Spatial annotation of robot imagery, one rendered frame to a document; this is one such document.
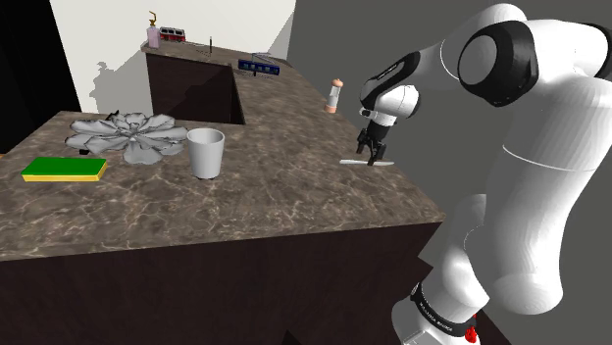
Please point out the green and yellow sponge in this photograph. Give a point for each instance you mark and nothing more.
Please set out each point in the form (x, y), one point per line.
(64, 167)

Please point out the red toy bus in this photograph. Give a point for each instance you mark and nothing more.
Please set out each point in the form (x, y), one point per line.
(172, 34)

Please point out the white cup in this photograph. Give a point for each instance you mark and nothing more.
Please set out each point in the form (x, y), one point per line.
(205, 155)

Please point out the white knife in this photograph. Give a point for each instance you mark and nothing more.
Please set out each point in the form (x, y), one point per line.
(354, 162)

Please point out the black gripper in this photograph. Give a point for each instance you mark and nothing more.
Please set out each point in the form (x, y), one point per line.
(377, 133)

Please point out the grey flower-shaped plant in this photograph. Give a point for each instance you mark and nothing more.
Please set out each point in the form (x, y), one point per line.
(129, 136)

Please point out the blue toy train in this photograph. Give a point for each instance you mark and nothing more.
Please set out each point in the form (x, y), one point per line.
(258, 67)

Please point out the pink soap dispenser bottle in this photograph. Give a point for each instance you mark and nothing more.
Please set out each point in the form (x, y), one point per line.
(153, 37)

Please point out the white and tan pepper mill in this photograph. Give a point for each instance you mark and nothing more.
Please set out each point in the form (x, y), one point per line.
(333, 98)

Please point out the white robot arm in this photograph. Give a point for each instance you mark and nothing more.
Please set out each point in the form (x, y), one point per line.
(535, 157)

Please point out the thin black stick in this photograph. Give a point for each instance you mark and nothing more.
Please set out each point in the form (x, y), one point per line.
(211, 46)

